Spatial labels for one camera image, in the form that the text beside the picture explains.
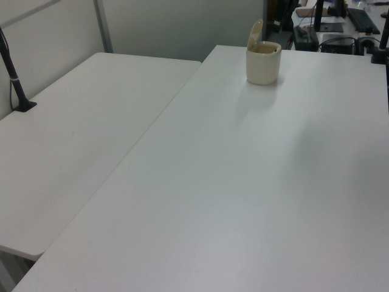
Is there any cream desktop trash bin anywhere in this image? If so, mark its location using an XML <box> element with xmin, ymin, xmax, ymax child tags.
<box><xmin>245</xmin><ymin>41</ymin><xmax>283</xmax><ymax>85</ymax></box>

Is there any cream trash bin lid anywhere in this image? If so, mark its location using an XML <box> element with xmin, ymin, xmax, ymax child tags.
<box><xmin>246</xmin><ymin>18</ymin><xmax>264</xmax><ymax>52</ymax></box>

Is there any black green-topped device box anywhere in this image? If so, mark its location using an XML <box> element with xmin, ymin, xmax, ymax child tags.
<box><xmin>292</xmin><ymin>25</ymin><xmax>320</xmax><ymax>51</ymax></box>

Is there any brown notebook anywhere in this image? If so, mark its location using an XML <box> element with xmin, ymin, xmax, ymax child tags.
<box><xmin>295</xmin><ymin>7</ymin><xmax>328</xmax><ymax>18</ymax></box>

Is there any black electronics box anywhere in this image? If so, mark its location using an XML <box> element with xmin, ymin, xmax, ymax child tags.
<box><xmin>319</xmin><ymin>33</ymin><xmax>356</xmax><ymax>54</ymax></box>

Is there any black monitor stand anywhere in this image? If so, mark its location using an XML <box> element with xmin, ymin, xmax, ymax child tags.
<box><xmin>313</xmin><ymin>0</ymin><xmax>345</xmax><ymax>33</ymax></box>

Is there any black keyboard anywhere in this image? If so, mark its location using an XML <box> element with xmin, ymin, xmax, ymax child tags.
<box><xmin>347</xmin><ymin>7</ymin><xmax>382</xmax><ymax>35</ymax></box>

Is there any grey partition frame post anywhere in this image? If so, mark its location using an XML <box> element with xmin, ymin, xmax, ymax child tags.
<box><xmin>93</xmin><ymin>0</ymin><xmax>114</xmax><ymax>54</ymax></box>

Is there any black clamped camera pole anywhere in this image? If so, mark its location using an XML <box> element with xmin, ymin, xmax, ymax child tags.
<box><xmin>370</xmin><ymin>18</ymin><xmax>389</xmax><ymax>64</ymax></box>
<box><xmin>0</xmin><ymin>26</ymin><xmax>38</xmax><ymax>113</ymax></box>

